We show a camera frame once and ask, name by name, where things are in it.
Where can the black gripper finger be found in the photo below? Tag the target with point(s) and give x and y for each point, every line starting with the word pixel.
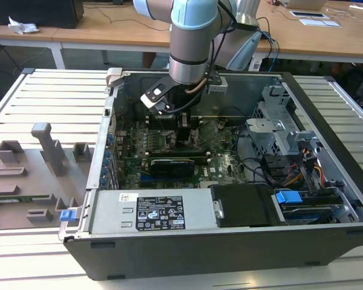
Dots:
pixel 183 134

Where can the metal locking lever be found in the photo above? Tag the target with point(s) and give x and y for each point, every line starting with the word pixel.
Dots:
pixel 160 124

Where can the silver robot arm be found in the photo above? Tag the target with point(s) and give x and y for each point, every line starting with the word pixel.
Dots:
pixel 187 54

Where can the black RAM slot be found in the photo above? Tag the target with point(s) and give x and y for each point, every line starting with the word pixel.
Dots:
pixel 169 155
pixel 169 151
pixel 169 119
pixel 169 124

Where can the blue expansion slot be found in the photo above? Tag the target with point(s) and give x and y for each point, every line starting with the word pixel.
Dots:
pixel 146 180

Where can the black graphics card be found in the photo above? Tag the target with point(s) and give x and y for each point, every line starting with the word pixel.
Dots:
pixel 172 167

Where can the green motherboard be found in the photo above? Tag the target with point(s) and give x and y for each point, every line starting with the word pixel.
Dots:
pixel 224 163

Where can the pale blue teach pendant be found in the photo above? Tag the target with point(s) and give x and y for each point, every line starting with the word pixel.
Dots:
pixel 245 51

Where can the metal disk bay cage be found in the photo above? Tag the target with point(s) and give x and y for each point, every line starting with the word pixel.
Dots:
pixel 266 133

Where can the silver shroud latch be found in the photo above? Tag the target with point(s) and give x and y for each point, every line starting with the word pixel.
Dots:
pixel 218 213

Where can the black plastic shroud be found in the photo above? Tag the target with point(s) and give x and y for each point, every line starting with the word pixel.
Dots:
pixel 245 208

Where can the wooden desk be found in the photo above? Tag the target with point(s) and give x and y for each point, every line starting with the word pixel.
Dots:
pixel 109 30
pixel 305 39

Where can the silver power supply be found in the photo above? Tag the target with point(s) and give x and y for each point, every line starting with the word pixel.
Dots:
pixel 109 211

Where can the black PC case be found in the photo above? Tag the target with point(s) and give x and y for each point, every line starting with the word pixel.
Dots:
pixel 199 253

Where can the hard disk in blue carrier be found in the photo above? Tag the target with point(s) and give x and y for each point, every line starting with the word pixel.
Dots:
pixel 289 197

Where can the grey parts rack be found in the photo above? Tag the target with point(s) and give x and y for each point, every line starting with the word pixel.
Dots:
pixel 51 145

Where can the blue case latch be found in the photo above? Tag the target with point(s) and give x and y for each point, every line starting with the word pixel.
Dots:
pixel 66 216

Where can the white tablet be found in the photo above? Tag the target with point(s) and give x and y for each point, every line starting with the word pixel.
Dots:
pixel 308 14

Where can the silver laptop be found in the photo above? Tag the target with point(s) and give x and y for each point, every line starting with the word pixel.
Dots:
pixel 305 3

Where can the white paper sheet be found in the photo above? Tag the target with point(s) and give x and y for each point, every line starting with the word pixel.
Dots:
pixel 320 23

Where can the black computer tower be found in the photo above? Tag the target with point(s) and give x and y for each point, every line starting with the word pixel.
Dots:
pixel 42 12

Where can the green RAM stick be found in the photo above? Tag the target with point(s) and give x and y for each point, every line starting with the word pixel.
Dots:
pixel 33 198

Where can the crumpled white paper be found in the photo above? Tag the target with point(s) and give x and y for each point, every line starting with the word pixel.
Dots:
pixel 21 27

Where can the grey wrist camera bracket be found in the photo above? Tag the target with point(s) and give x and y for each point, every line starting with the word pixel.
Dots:
pixel 217 87

